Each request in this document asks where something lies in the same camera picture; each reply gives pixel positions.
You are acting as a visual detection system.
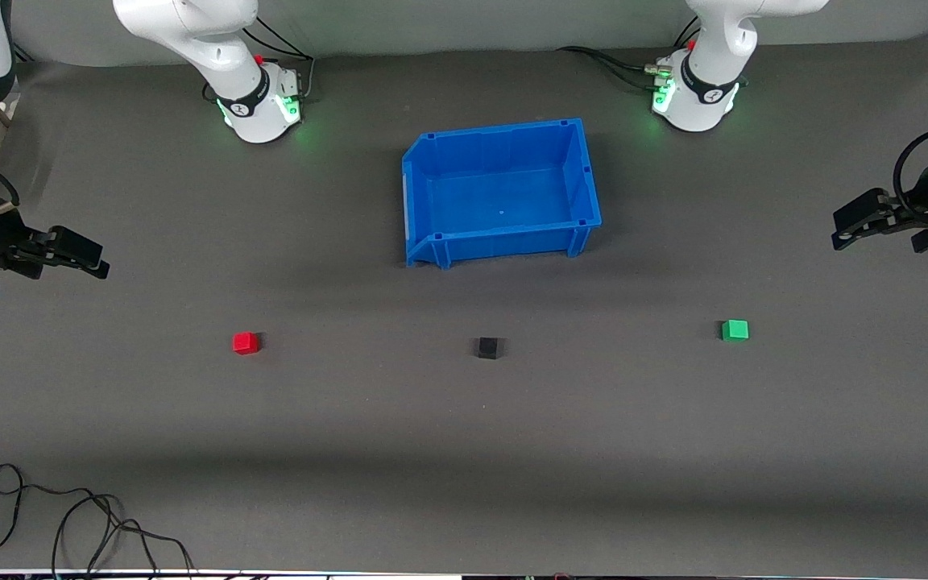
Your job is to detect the blue plastic storage bin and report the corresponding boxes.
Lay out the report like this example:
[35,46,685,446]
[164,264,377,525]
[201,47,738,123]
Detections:
[401,118,603,269]

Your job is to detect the dark grey table mat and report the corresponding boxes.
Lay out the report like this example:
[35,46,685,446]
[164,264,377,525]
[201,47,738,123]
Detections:
[0,28,928,574]

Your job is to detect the loose thin black cable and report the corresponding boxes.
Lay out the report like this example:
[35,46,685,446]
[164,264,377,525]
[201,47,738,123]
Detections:
[0,463,196,580]

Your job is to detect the black right arm base cables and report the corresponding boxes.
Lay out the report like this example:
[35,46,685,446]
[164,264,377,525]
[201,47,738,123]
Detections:
[203,14,317,104]

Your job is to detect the black arm base cables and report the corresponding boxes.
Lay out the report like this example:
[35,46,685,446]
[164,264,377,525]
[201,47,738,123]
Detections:
[556,16,748,91]
[203,14,317,104]

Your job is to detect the black left arm base cables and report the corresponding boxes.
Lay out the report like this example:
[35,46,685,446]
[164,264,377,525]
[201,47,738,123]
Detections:
[556,16,748,91]

